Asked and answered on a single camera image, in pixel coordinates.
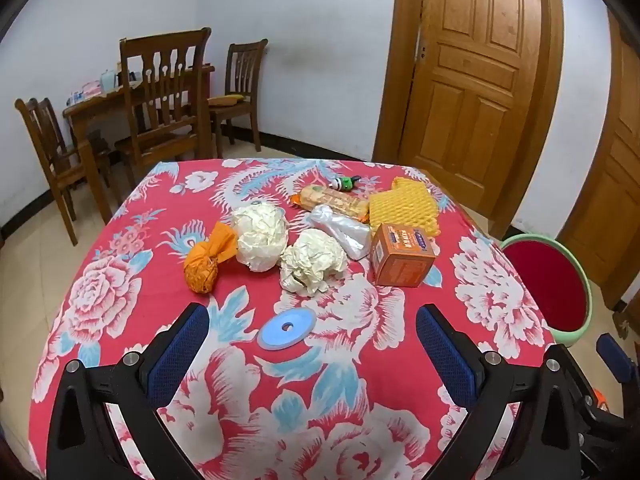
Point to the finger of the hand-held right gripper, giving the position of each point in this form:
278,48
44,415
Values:
615,360

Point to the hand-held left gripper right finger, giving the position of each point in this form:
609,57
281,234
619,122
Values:
447,360

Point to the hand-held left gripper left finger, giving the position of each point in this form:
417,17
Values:
177,360

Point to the red bin with green rim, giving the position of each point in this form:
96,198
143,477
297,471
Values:
550,285

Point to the yellow foam net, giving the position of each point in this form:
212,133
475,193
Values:
405,207

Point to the clear plastic bag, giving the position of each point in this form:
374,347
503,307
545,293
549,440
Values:
345,232

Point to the small green toy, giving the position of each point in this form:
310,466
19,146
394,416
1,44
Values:
345,183

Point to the red floral tablecloth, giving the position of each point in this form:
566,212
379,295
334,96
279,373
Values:
380,410

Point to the orange plastic bag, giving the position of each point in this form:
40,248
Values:
202,267

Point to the blue round disc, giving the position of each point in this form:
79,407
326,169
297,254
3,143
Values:
272,335

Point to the orange cardboard box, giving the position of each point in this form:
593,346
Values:
400,260

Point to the crumpled white paper ball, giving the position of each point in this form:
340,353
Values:
260,235
310,260

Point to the wooden panel door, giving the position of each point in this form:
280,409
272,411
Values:
615,185

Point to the cracker packet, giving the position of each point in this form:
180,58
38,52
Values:
330,201

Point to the wooden dining chair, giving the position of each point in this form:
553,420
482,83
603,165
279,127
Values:
55,160
165,145
245,67

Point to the yellow seat cushion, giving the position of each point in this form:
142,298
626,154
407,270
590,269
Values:
225,100

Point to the dark wooden dining table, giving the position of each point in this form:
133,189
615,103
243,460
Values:
100,105

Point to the wooden door with black lock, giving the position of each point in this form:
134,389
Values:
470,85

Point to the blue white packet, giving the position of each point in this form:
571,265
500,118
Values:
75,98

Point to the pink tissue packet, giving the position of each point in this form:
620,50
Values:
89,90

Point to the pale blue kettle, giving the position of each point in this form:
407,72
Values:
108,81

